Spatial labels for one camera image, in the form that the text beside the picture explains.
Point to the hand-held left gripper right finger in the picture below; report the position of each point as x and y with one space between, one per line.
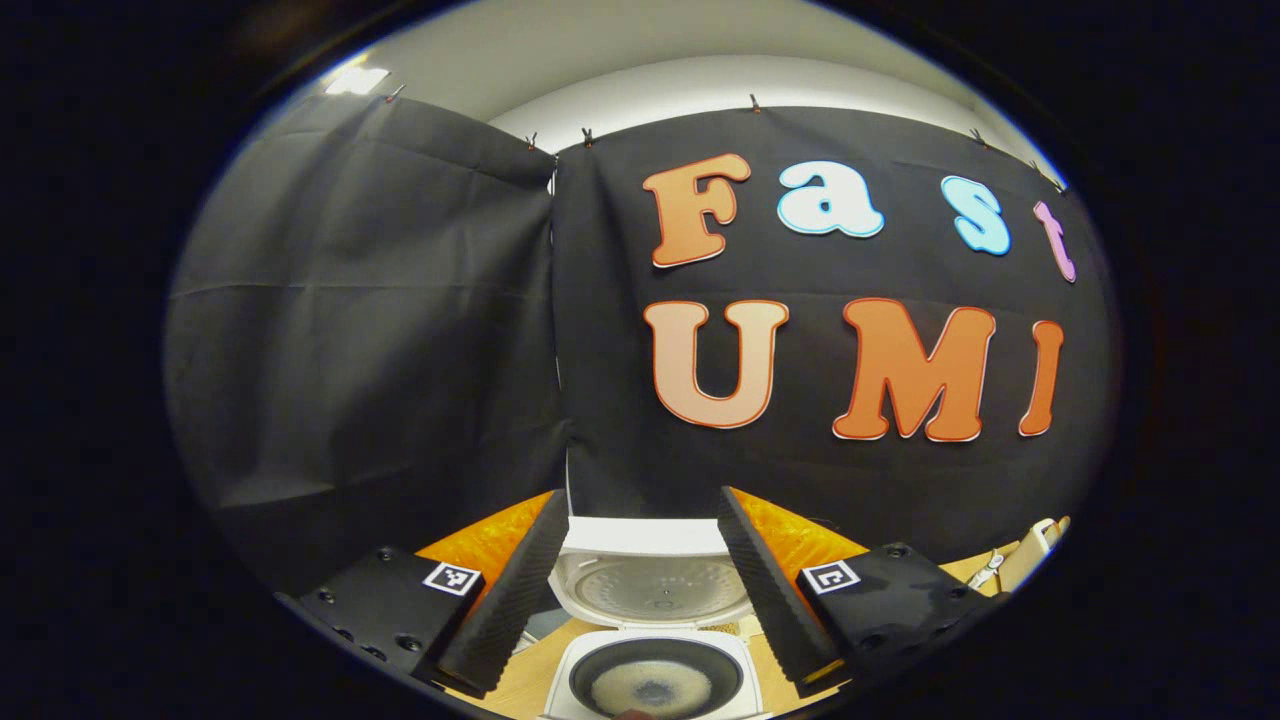
765 590

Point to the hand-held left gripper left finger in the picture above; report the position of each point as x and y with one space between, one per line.
520 590

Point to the white rice cooker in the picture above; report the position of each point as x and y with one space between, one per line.
650 590

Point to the white rice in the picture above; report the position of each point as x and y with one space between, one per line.
620 690

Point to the white drink bottle green cap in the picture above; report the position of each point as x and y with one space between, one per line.
985 575

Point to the white toaster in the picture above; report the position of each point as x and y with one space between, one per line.
1030 555

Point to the row of cloth clips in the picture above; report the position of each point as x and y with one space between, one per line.
755 103

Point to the long ceiling lamp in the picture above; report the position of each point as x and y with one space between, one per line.
355 80

